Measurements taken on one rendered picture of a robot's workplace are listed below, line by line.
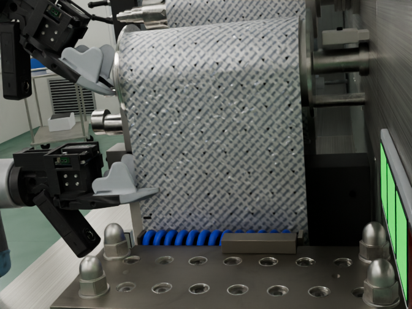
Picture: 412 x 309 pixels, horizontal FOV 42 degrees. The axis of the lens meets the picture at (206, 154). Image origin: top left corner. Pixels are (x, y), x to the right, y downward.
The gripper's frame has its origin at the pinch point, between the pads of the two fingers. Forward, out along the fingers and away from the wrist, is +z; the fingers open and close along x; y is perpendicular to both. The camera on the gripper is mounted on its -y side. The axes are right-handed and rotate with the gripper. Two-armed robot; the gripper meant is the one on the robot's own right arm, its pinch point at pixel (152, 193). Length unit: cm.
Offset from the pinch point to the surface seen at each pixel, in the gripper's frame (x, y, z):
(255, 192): -0.3, -0.1, 14.8
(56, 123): 427, -75, -258
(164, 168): -0.2, 3.7, 2.4
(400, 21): -29.8, 22.3, 30.1
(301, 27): 3.1, 20.8, 21.9
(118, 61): -0.5, 18.9, -2.0
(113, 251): -8.5, -4.8, -3.2
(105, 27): 556, 14, -243
